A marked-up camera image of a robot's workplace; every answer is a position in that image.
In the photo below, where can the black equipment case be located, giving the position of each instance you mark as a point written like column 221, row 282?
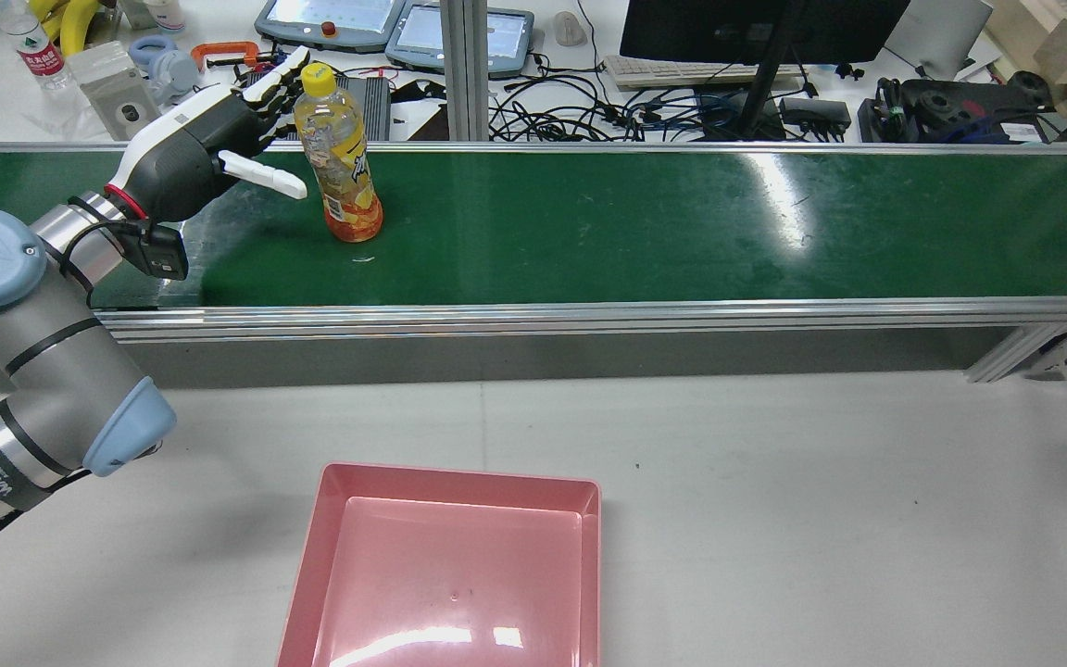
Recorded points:
column 960, row 106

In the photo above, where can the water bottle red label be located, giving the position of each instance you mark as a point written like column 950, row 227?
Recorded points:
column 41, row 57

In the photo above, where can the black Huawei monitor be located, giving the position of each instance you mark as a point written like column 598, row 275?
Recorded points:
column 728, row 28

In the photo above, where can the beige cardboard box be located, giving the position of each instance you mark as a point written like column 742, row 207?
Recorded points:
column 1020, row 23

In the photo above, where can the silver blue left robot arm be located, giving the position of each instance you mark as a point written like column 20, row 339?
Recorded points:
column 33, row 371

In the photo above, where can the pink plastic basket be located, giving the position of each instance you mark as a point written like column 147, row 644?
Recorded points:
column 459, row 574

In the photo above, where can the white plastic jar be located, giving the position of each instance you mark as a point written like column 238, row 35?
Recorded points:
column 165, row 14

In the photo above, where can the yellow banana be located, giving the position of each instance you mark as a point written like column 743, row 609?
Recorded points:
column 44, row 9
column 80, row 23

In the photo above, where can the black ribbed power box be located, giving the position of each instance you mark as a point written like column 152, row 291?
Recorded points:
column 378, row 109

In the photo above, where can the white keyboard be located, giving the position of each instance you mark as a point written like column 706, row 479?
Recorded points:
column 663, row 72

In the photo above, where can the grey teach pendant red button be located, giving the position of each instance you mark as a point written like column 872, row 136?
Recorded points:
column 330, row 18

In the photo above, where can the dark grey white left robot hand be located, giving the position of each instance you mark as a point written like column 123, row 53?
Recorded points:
column 172, row 157

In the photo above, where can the aluminium profile post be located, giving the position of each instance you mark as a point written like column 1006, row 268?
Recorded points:
column 464, row 65

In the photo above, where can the white computer mouse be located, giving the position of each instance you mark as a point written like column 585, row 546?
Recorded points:
column 567, row 30

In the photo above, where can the green conveyor belt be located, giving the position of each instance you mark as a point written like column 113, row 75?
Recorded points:
column 589, row 232
column 496, row 320

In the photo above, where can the orange clamp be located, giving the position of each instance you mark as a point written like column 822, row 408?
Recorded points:
column 219, row 49

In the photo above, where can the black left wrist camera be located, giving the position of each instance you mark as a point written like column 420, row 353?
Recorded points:
column 158, row 252

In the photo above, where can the orange drink bottle yellow cap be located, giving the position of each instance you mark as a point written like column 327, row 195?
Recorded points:
column 344, row 176

